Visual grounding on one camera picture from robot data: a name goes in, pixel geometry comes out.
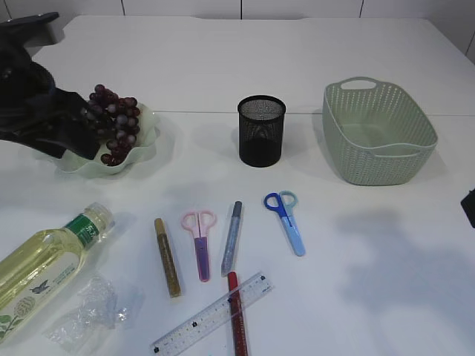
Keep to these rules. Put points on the black mesh pen cup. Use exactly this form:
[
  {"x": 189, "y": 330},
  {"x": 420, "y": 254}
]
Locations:
[{"x": 260, "y": 130}]

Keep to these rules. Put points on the clear plastic sheet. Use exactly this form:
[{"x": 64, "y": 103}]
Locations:
[{"x": 105, "y": 307}]

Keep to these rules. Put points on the clear plastic ruler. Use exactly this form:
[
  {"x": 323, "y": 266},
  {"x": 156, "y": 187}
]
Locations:
[{"x": 213, "y": 316}]

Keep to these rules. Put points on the pink purple scissors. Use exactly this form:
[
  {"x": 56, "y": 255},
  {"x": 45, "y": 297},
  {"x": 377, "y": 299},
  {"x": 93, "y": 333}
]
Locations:
[{"x": 198, "y": 224}]

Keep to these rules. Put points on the blue scissors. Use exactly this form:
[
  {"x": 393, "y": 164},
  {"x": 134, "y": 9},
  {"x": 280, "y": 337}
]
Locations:
[{"x": 282, "y": 204}]

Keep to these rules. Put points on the gold glitter pen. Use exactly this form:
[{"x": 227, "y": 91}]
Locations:
[{"x": 169, "y": 267}]

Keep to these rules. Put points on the yellow tea bottle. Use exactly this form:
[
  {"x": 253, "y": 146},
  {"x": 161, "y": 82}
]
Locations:
[{"x": 33, "y": 274}]

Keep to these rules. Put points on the silver glitter pen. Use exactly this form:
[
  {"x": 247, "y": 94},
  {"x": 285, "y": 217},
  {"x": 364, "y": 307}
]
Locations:
[{"x": 231, "y": 240}]

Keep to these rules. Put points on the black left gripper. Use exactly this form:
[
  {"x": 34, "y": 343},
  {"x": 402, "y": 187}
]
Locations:
[{"x": 37, "y": 114}]

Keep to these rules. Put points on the green plastic basket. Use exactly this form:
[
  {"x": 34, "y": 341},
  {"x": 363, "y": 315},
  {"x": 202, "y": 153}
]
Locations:
[{"x": 376, "y": 136}]

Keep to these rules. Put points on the purple grape bunch with leaves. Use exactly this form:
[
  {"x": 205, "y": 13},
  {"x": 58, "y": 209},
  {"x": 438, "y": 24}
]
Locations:
[{"x": 113, "y": 120}]

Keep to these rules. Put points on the red glitter pen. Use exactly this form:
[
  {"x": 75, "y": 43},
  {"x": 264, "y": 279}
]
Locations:
[{"x": 238, "y": 328}]

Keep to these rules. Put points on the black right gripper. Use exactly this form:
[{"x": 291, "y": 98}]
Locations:
[{"x": 468, "y": 206}]

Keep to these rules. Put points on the pale green wavy plate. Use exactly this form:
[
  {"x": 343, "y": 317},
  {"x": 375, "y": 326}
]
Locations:
[{"x": 73, "y": 164}]

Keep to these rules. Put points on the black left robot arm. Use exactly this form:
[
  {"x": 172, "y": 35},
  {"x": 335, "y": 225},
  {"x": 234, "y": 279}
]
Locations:
[{"x": 16, "y": 33}]

